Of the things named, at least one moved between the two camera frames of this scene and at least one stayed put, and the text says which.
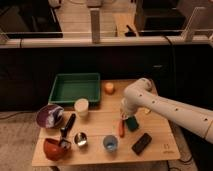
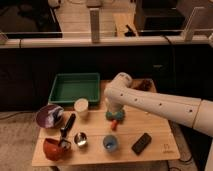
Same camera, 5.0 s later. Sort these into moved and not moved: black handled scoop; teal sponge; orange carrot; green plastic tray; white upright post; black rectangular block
Moved: teal sponge; orange carrot
Not moved: black rectangular block; black handled scoop; white upright post; green plastic tray
